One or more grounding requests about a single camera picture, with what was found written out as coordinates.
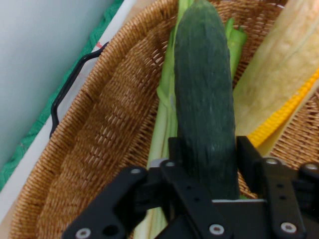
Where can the green celery stalk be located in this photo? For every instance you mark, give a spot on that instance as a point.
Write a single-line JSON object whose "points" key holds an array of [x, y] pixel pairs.
{"points": [[164, 124]]}

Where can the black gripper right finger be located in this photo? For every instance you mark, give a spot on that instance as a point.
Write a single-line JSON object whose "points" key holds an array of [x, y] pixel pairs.
{"points": [[281, 194]]}

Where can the yellow corn cob with husk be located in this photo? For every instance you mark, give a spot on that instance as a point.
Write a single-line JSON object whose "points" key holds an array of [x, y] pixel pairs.
{"points": [[274, 74]]}

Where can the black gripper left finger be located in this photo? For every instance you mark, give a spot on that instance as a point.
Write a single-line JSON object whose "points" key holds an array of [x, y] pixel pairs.
{"points": [[179, 184]]}

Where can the woven wicker basket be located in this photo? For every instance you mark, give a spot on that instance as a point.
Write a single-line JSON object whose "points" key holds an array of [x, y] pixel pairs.
{"points": [[99, 124]]}

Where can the short dark green cucumber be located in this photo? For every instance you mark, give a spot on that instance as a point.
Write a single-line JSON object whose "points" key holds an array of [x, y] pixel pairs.
{"points": [[204, 99]]}

